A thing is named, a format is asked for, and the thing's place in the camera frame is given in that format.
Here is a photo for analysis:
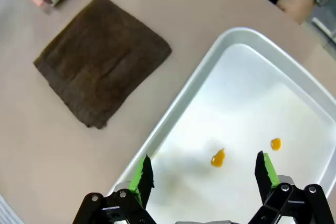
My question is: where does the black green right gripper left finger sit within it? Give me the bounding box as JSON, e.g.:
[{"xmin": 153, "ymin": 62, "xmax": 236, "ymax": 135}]
[{"xmin": 73, "ymin": 154, "xmax": 158, "ymax": 224}]

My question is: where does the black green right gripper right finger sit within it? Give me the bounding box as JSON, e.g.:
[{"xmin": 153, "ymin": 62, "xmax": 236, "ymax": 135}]
[{"xmin": 246, "ymin": 151, "xmax": 336, "ymax": 224}]

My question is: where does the brown terry towel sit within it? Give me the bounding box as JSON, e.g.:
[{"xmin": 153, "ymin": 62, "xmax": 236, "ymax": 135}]
[{"xmin": 33, "ymin": 0, "xmax": 173, "ymax": 130}]

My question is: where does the person's left hand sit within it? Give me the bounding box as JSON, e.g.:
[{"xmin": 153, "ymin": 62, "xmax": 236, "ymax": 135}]
[{"xmin": 276, "ymin": 0, "xmax": 320, "ymax": 25}]

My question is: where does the small orange sauce blob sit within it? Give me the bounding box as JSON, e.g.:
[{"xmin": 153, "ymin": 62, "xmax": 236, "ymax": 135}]
[{"xmin": 270, "ymin": 137, "xmax": 282, "ymax": 152}]

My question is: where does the large orange sauce blob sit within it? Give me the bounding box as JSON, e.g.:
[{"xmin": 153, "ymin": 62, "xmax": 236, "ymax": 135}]
[{"xmin": 210, "ymin": 147, "xmax": 227, "ymax": 168}]

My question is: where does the silver metal tray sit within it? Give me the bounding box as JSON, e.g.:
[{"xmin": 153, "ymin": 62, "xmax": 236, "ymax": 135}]
[{"xmin": 109, "ymin": 26, "xmax": 336, "ymax": 224}]

